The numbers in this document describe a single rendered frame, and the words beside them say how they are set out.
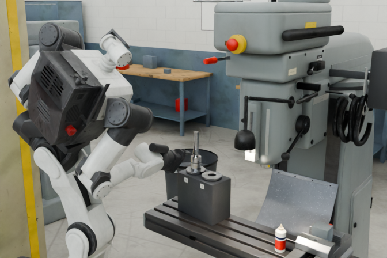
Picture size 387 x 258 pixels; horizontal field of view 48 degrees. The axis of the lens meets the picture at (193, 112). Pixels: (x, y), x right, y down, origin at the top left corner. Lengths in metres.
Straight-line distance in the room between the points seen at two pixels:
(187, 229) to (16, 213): 1.47
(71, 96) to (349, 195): 1.28
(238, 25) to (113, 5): 7.09
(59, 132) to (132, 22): 6.62
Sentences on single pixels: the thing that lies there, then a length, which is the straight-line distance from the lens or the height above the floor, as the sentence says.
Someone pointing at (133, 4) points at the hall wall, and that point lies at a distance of 8.04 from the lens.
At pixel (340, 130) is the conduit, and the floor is 1.42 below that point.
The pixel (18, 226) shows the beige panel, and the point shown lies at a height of 0.50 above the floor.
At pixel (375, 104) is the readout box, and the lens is 1.70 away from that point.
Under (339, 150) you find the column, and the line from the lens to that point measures 1.97.
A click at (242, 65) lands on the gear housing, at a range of 1.53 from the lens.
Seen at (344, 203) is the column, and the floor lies 1.03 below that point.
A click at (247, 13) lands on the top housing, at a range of 1.40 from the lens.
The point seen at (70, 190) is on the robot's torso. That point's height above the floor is 1.20.
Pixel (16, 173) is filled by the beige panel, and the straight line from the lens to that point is 2.99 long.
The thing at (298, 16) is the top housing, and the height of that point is 1.85.
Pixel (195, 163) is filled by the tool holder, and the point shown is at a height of 1.20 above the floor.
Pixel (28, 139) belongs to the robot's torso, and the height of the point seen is 1.37.
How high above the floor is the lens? 1.87
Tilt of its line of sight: 14 degrees down
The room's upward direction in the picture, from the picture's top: straight up
